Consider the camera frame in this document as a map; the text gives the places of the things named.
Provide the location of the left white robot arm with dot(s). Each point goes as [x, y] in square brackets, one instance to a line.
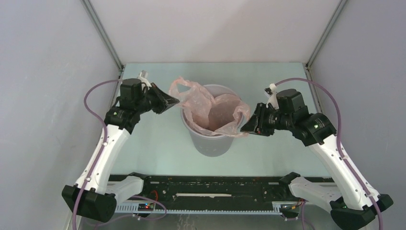
[91, 196]

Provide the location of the pink plastic trash bag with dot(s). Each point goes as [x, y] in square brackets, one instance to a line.
[207, 114]

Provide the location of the right aluminium frame post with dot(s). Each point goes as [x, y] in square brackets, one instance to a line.
[326, 32]

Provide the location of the left aluminium frame post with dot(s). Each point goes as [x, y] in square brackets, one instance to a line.
[95, 19]

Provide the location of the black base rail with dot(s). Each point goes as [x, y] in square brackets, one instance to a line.
[216, 192]

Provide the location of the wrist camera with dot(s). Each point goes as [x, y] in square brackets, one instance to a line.
[271, 92]
[143, 77]

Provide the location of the small circuit board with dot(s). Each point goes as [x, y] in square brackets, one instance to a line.
[145, 207]

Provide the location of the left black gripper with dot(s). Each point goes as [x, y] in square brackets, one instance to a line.
[169, 100]

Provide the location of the white toothed cable tray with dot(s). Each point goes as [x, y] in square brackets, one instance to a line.
[136, 208]

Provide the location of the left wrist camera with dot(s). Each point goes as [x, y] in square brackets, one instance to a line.
[143, 77]

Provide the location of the grey round trash bin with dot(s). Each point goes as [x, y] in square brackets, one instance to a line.
[215, 137]

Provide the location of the aluminium frame post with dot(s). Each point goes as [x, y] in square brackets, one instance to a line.
[326, 32]
[95, 19]

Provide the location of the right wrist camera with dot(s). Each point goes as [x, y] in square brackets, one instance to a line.
[271, 92]

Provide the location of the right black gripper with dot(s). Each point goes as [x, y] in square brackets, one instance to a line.
[253, 125]

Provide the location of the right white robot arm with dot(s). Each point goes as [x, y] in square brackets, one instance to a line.
[356, 203]

